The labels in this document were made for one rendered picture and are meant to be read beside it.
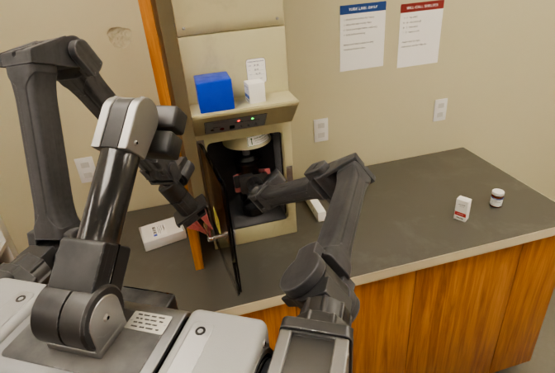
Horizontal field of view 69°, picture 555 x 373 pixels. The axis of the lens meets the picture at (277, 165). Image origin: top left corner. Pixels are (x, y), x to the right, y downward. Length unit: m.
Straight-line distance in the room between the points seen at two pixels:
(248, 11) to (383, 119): 1.01
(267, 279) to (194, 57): 0.75
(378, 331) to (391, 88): 1.07
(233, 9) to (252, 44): 0.11
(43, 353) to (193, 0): 0.95
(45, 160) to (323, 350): 0.55
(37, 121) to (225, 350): 0.51
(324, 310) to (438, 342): 1.40
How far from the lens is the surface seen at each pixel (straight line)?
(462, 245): 1.60
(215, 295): 1.38
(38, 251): 0.82
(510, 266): 1.85
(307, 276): 0.59
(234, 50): 1.26
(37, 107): 0.79
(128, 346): 0.51
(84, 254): 0.49
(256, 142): 1.38
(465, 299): 1.82
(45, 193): 0.80
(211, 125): 1.23
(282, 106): 1.21
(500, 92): 2.38
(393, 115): 2.05
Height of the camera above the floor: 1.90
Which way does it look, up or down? 27 degrees down
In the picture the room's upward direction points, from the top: 5 degrees counter-clockwise
